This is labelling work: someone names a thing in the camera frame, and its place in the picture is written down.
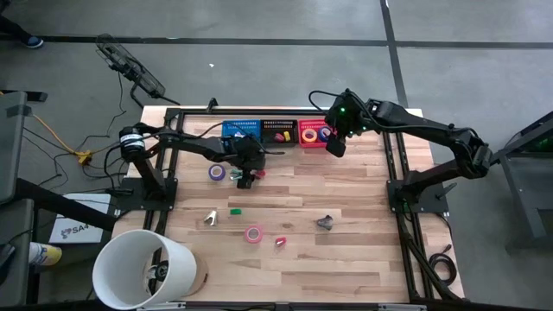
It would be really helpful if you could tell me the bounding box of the white lamp shade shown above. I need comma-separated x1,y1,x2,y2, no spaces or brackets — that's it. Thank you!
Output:
92,228,199,311

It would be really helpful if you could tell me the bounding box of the black plastic basket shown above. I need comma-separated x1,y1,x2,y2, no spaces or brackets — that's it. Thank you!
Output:
260,119,300,147

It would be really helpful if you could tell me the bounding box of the black metal table frame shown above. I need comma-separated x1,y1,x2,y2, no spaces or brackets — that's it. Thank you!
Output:
142,107,466,303

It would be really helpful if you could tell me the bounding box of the yellow white bottle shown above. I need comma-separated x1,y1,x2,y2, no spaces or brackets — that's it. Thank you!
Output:
29,241,63,267

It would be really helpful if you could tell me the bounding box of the blue plastic basket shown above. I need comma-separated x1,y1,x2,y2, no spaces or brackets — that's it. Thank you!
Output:
221,119,263,150

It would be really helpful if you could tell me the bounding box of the gray plastic panel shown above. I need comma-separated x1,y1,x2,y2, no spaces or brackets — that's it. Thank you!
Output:
0,198,35,307
0,89,48,204

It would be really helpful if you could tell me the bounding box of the purple tape roll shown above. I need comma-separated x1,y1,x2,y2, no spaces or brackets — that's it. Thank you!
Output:
207,163,226,182

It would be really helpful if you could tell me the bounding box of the yellow power cable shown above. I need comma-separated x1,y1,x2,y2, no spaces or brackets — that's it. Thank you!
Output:
0,89,93,166

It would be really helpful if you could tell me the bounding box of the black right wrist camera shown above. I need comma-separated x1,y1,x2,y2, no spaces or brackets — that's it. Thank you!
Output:
325,136,347,158

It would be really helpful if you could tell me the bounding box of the dark coiled cable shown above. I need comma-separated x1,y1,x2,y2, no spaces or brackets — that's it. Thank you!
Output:
428,244,458,287

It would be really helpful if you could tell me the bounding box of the black floor cable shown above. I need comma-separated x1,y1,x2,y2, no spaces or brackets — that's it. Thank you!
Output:
21,71,139,187

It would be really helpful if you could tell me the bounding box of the gray metal table frame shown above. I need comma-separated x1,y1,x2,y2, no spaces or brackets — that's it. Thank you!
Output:
492,110,553,252

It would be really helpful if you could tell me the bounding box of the white printed box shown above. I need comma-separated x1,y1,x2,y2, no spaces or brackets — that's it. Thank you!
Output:
48,194,111,245

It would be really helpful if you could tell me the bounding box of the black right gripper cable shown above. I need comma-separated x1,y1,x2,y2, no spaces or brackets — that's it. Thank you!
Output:
308,89,342,114

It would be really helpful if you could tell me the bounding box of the silver metal bracket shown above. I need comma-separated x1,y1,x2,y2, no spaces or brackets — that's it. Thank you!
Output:
137,301,187,311
378,303,428,311

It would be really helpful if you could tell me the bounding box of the black diagonal stand beam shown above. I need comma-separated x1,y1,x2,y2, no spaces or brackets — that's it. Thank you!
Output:
15,177,118,232

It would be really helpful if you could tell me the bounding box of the pink tape roll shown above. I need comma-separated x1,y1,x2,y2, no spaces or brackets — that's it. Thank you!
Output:
244,225,264,244

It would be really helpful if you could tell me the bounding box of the red plastic basket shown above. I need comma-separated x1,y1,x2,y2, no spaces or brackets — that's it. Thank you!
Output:
297,118,339,149

